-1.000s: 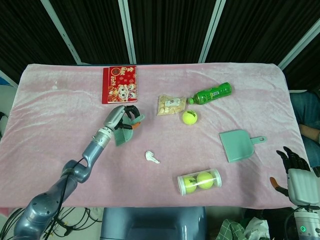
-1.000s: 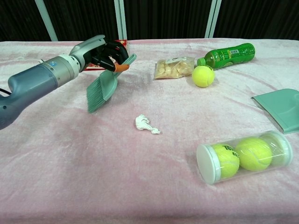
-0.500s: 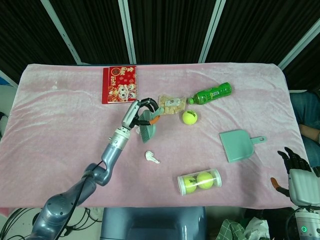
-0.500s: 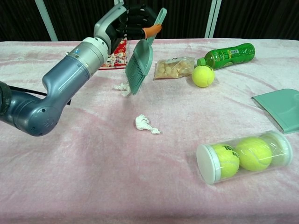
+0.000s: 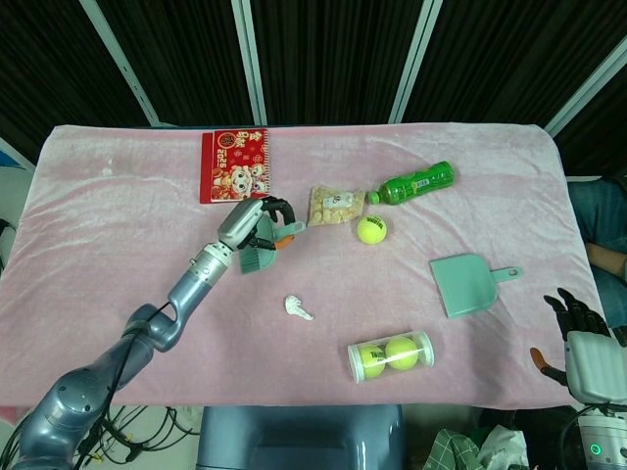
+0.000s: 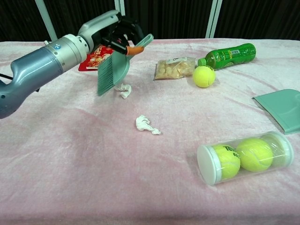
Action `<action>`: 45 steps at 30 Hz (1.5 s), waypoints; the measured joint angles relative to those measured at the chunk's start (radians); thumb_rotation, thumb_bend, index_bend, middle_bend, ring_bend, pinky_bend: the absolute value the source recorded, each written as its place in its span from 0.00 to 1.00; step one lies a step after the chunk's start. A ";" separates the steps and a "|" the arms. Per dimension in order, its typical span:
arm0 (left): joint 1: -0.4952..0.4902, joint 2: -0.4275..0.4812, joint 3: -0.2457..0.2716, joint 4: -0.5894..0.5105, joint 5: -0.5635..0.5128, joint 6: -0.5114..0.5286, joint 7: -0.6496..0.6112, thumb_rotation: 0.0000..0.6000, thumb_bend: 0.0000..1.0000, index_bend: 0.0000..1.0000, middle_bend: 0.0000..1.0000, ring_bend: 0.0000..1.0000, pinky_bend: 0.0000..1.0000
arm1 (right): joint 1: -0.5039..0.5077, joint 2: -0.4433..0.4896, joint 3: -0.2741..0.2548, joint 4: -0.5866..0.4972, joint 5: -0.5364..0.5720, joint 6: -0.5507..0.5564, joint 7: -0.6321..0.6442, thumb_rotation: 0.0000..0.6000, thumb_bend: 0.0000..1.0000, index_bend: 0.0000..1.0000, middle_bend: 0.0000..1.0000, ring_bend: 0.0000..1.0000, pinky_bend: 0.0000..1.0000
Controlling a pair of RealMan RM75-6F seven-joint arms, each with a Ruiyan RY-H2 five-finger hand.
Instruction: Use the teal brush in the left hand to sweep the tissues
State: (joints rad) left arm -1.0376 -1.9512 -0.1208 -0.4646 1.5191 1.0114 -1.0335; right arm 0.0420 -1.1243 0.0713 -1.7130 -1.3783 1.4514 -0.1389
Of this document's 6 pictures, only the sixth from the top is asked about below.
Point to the clear snack bag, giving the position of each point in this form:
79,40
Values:
171,70

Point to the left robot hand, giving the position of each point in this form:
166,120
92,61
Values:
98,25

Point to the green drink bottle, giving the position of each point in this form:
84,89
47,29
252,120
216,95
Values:
229,56

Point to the green hand brush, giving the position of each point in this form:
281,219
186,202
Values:
112,68

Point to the pink velvet table cloth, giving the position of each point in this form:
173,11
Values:
150,187

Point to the yellow-green tennis ball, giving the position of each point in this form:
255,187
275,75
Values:
204,77
227,164
255,154

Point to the white paper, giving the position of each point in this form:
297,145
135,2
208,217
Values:
141,123
124,90

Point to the clear tennis ball tube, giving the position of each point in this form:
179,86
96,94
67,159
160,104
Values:
206,161

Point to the green dustpan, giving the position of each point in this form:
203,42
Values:
281,110

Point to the red spiral desk calendar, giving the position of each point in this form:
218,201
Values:
92,62

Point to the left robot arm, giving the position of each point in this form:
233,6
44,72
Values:
35,65

